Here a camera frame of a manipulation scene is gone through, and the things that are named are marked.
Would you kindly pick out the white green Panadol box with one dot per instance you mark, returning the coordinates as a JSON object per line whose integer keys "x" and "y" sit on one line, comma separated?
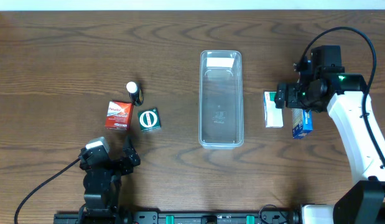
{"x": 272, "y": 115}

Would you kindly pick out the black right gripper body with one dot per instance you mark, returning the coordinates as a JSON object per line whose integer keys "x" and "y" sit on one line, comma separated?
{"x": 281, "y": 98}

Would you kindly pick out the dark bottle white cap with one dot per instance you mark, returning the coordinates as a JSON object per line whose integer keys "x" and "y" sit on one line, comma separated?
{"x": 135, "y": 93}

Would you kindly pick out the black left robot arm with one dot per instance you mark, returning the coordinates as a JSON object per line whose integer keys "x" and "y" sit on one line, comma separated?
{"x": 102, "y": 182}

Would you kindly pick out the blue white medicine box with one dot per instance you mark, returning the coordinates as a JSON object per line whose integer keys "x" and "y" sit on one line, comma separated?
{"x": 302, "y": 123}

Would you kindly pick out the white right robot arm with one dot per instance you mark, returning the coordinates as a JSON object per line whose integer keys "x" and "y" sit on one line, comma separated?
{"x": 343, "y": 96}

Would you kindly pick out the red Panadol box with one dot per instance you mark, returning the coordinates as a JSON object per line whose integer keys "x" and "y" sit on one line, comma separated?
{"x": 119, "y": 115}

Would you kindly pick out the green box round logo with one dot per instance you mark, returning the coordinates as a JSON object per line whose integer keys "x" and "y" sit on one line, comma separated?
{"x": 149, "y": 120}

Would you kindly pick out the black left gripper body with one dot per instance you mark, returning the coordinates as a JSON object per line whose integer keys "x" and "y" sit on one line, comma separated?
{"x": 116, "y": 163}

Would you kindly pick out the clear plastic container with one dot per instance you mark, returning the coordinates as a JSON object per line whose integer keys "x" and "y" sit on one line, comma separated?
{"x": 221, "y": 108}

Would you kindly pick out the black mounting rail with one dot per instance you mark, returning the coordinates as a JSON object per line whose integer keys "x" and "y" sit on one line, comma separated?
{"x": 265, "y": 216}

